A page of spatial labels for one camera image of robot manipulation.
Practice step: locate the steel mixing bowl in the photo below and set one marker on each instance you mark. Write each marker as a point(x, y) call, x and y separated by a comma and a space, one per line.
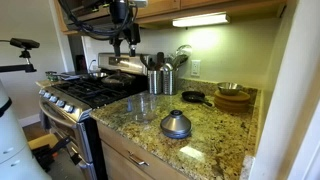
point(229, 88)

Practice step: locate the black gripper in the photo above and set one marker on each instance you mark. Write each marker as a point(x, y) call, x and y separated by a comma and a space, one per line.
point(119, 11)

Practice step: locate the wooden spatula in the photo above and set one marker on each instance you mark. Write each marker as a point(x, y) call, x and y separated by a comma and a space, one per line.
point(160, 60)

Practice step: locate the black countertop appliance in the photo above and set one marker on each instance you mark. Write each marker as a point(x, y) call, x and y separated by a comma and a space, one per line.
point(81, 63)

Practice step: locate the wooden wall cabinets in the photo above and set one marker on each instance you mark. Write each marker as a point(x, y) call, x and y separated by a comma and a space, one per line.
point(160, 6)

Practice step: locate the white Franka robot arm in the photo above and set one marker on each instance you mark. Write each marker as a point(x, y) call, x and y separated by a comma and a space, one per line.
point(13, 140)

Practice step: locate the white wall outlet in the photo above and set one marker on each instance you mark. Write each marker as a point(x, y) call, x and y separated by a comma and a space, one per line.
point(195, 68)

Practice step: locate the small glass jar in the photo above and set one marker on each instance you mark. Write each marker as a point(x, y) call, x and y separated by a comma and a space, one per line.
point(51, 76)

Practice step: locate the clear food processor chamber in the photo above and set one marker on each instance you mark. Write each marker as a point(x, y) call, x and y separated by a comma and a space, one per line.
point(142, 106)

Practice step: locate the yellow box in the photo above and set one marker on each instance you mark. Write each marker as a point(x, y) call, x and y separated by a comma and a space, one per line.
point(41, 140)

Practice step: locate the stainless gas stove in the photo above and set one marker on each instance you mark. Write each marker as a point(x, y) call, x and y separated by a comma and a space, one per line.
point(83, 96)

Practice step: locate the small steel pan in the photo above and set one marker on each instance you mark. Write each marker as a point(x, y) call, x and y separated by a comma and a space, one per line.
point(97, 75)

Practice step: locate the silver food processor lid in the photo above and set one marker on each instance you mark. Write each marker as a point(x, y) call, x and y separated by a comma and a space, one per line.
point(175, 125)

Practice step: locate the base cabinet with drawer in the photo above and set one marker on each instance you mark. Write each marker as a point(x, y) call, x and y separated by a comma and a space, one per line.
point(120, 156)

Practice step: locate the dark cooking spoon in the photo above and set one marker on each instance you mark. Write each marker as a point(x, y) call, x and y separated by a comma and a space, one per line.
point(144, 61)

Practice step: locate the steel ladle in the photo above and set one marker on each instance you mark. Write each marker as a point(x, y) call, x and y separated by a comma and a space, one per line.
point(184, 50)

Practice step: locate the black floor stand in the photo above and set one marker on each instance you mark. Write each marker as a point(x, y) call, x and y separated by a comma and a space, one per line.
point(50, 153)

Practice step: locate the small black skillet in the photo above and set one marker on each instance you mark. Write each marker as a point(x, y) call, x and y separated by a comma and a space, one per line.
point(193, 96)

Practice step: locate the black camera on stand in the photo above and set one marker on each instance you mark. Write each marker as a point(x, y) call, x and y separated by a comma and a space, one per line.
point(24, 43)

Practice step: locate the steel pan with lid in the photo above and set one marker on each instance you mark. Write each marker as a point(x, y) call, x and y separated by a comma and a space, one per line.
point(118, 80)

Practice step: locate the perforated steel utensil holder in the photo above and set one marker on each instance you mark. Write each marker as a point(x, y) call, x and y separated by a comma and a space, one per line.
point(170, 81)
point(155, 81)

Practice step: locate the under-cabinet light bar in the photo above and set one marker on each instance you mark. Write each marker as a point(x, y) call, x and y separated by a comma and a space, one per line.
point(200, 20)

